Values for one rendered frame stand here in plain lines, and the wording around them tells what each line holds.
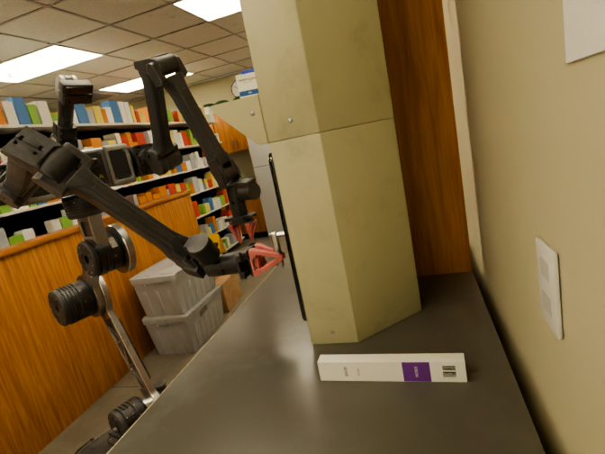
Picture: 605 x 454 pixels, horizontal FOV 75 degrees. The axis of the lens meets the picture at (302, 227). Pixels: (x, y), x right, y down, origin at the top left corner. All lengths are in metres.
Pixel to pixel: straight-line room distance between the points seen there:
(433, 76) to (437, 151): 0.20
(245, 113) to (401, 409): 0.63
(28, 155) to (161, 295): 2.24
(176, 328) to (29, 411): 1.00
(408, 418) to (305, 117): 0.57
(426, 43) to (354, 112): 0.38
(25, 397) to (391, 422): 2.39
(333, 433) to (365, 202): 0.46
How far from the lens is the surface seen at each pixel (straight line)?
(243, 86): 0.95
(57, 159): 1.02
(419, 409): 0.74
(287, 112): 0.83
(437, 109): 1.17
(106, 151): 1.67
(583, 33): 0.42
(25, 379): 2.84
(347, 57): 0.88
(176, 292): 3.08
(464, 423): 0.72
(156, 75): 1.35
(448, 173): 1.18
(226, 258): 0.98
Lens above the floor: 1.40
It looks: 12 degrees down
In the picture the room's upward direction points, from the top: 12 degrees counter-clockwise
